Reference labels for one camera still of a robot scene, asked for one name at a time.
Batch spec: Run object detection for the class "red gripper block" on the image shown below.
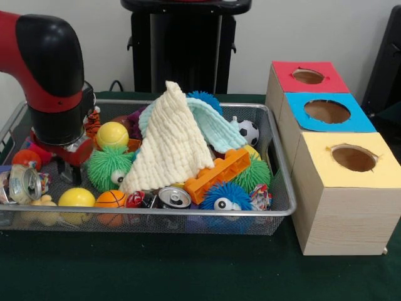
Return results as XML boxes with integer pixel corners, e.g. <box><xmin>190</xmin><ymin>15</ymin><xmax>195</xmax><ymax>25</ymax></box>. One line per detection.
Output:
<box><xmin>28</xmin><ymin>129</ymin><xmax>95</xmax><ymax>187</ymax></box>

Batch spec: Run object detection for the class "small orange basketball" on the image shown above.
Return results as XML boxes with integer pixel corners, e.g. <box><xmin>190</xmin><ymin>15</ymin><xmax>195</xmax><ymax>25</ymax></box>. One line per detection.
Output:
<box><xmin>95</xmin><ymin>190</ymin><xmax>128</xmax><ymax>227</ymax></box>

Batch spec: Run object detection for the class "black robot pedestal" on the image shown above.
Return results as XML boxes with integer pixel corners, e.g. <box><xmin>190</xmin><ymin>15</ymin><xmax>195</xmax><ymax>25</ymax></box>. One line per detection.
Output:
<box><xmin>121</xmin><ymin>0</ymin><xmax>253</xmax><ymax>95</ymax></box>

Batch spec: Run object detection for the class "plain blue spiky ball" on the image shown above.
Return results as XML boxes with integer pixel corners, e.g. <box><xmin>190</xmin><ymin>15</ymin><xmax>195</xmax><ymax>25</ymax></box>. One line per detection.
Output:
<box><xmin>187</xmin><ymin>90</ymin><xmax>224</xmax><ymax>117</ymax></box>

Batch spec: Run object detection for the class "yellow smiley ball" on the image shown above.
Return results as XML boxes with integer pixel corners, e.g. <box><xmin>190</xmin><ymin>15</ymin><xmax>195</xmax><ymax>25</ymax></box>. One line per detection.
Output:
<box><xmin>58</xmin><ymin>187</ymin><xmax>96</xmax><ymax>225</ymax></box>

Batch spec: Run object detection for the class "small yellow rubber duck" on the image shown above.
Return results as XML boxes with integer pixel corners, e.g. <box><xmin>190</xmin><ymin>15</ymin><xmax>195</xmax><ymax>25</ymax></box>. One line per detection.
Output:
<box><xmin>28</xmin><ymin>194</ymin><xmax>58</xmax><ymax>209</ymax></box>

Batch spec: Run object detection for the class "wooden box with three holes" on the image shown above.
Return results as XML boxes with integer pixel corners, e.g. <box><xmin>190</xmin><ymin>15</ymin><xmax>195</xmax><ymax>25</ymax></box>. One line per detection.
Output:
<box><xmin>265</xmin><ymin>61</ymin><xmax>401</xmax><ymax>256</ymax></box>

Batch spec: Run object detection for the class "crushed shiny silver can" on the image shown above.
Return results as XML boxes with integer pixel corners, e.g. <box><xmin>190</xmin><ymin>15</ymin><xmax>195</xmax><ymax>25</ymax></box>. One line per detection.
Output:
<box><xmin>8</xmin><ymin>164</ymin><xmax>43</xmax><ymax>205</ymax></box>

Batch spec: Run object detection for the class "cream yellow knitted cloth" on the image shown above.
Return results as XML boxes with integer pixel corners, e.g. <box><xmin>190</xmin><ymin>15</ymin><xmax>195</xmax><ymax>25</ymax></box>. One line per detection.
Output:
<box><xmin>119</xmin><ymin>80</ymin><xmax>216</xmax><ymax>194</ymax></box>

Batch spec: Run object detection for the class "dark green table cloth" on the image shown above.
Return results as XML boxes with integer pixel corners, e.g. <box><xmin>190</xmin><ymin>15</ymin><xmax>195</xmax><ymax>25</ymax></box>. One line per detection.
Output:
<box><xmin>0</xmin><ymin>91</ymin><xmax>401</xmax><ymax>301</ymax></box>

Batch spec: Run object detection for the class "large green spiky ball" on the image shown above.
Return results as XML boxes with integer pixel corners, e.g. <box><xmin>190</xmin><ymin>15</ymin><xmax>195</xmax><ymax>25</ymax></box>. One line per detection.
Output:
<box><xmin>232</xmin><ymin>154</ymin><xmax>272</xmax><ymax>193</ymax></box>

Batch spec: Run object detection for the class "black upright panel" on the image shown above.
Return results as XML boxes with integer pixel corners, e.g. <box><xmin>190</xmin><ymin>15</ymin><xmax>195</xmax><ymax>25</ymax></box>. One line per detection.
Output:
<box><xmin>363</xmin><ymin>5</ymin><xmax>401</xmax><ymax>117</ymax></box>

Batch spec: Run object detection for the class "long orange toy brick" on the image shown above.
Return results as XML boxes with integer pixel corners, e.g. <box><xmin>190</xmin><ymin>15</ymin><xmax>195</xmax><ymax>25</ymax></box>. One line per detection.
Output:
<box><xmin>185</xmin><ymin>148</ymin><xmax>251</xmax><ymax>205</ymax></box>

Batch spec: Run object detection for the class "black drink can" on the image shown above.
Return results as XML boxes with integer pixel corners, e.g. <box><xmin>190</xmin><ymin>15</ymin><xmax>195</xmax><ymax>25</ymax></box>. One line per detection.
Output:
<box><xmin>157</xmin><ymin>186</ymin><xmax>192</xmax><ymax>209</ymax></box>

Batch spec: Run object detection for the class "striped orange tiger toy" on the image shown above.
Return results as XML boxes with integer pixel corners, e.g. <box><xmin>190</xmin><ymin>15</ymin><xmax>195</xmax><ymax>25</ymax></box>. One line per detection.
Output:
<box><xmin>85</xmin><ymin>107</ymin><xmax>102</xmax><ymax>140</ymax></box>

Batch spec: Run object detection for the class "shallow clear mesh bin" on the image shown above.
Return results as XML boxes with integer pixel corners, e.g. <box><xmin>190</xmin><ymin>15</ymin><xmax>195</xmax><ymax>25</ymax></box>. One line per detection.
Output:
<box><xmin>0</xmin><ymin>97</ymin><xmax>298</xmax><ymax>236</ymax></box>

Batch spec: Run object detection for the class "pale blue waffle cloth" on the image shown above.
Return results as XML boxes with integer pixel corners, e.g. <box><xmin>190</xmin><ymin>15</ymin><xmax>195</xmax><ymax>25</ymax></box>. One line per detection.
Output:
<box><xmin>138</xmin><ymin>97</ymin><xmax>247</xmax><ymax>155</ymax></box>

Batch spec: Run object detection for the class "light green spiky ball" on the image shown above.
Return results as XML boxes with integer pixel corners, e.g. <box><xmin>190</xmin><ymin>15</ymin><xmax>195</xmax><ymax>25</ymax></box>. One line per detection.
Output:
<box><xmin>86</xmin><ymin>147</ymin><xmax>134</xmax><ymax>193</ymax></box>

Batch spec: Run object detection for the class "small soccer ball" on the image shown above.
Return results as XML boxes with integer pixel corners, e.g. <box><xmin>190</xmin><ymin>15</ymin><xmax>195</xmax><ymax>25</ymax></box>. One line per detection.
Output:
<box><xmin>238</xmin><ymin>120</ymin><xmax>260</xmax><ymax>147</ymax></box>

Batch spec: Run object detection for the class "blue spiky ball with eyes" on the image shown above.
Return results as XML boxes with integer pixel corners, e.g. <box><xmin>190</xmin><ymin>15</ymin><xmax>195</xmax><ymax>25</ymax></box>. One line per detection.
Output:
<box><xmin>200</xmin><ymin>182</ymin><xmax>253</xmax><ymax>233</ymax></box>

